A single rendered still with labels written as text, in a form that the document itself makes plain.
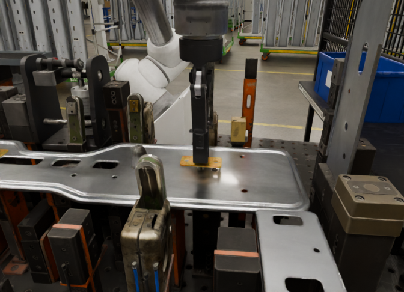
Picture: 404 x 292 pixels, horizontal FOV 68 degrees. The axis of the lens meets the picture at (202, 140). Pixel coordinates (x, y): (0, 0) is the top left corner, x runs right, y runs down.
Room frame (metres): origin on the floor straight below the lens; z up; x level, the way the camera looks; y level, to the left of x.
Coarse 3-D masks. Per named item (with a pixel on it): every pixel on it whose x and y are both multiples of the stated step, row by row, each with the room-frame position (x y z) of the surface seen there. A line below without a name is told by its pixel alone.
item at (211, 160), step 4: (184, 156) 0.55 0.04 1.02; (188, 156) 0.55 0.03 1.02; (192, 156) 0.55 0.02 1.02; (184, 160) 0.53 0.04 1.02; (192, 160) 0.53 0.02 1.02; (208, 160) 0.53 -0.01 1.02; (212, 160) 0.53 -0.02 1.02; (216, 160) 0.53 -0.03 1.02; (220, 160) 0.53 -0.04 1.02; (180, 164) 0.52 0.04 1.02; (184, 164) 0.52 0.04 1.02; (188, 164) 0.52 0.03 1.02; (192, 164) 0.52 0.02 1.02; (196, 164) 0.52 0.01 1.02; (200, 164) 0.52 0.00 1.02; (204, 164) 0.52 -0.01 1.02; (208, 164) 0.52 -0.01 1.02; (212, 164) 0.52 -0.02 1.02; (216, 164) 0.52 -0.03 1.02; (220, 164) 0.52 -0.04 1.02
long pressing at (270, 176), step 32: (96, 160) 0.57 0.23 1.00; (128, 160) 0.57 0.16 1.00; (224, 160) 0.57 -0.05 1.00; (256, 160) 0.57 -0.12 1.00; (288, 160) 0.57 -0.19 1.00; (64, 192) 0.45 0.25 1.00; (96, 192) 0.45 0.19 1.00; (128, 192) 0.45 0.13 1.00; (192, 192) 0.45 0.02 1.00; (224, 192) 0.45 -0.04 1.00; (256, 192) 0.45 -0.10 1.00; (288, 192) 0.45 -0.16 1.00
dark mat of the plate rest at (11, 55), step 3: (0, 54) 0.96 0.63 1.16; (3, 54) 0.96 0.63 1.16; (6, 54) 0.96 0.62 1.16; (9, 54) 0.96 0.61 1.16; (12, 54) 0.96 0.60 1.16; (15, 54) 0.96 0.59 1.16; (18, 54) 0.96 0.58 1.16; (21, 54) 0.96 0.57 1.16; (24, 54) 0.96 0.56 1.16; (27, 54) 0.96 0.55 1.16; (30, 54) 0.96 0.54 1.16; (0, 57) 0.91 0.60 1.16; (3, 57) 0.91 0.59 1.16; (6, 57) 0.91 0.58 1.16; (9, 57) 0.91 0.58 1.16; (12, 57) 0.91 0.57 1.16; (15, 57) 0.91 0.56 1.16; (18, 57) 0.91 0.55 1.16; (21, 57) 0.91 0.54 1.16
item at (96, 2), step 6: (96, 0) 6.99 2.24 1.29; (102, 0) 7.05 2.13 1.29; (96, 6) 7.00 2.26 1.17; (96, 12) 7.00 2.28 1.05; (102, 12) 7.13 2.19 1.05; (96, 18) 7.00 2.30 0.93; (102, 18) 7.09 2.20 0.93; (96, 36) 7.02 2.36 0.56; (102, 36) 6.99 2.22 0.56; (102, 42) 6.99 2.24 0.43; (102, 48) 7.00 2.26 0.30; (102, 54) 7.00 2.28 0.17; (108, 60) 7.06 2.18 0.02
